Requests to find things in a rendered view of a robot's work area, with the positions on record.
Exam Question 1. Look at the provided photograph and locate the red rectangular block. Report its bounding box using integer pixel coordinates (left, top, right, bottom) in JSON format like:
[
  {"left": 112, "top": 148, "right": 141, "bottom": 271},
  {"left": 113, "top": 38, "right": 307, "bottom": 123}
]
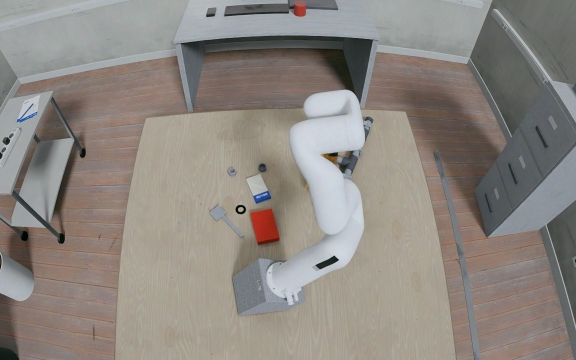
[{"left": 250, "top": 208, "right": 280, "bottom": 245}]

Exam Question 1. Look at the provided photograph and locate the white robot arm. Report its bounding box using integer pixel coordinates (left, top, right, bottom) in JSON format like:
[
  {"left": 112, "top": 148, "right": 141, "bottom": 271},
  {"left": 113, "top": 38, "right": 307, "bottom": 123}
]
[{"left": 266, "top": 89, "right": 365, "bottom": 305}]

